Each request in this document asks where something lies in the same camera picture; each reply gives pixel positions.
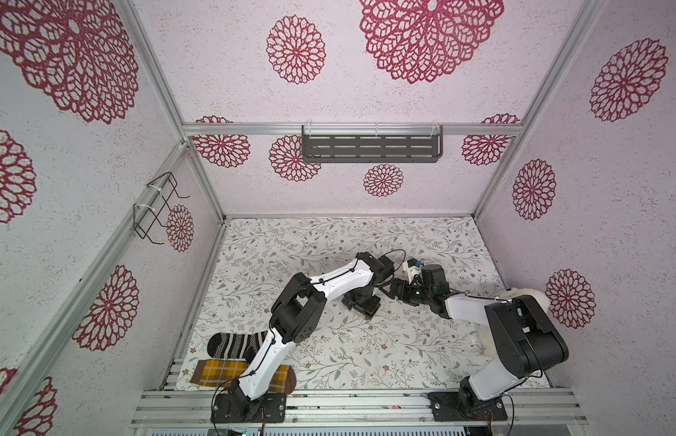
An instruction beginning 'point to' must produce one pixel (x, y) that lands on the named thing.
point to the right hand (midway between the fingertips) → (385, 287)
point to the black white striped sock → (236, 346)
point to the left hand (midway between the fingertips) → (358, 312)
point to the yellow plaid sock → (224, 372)
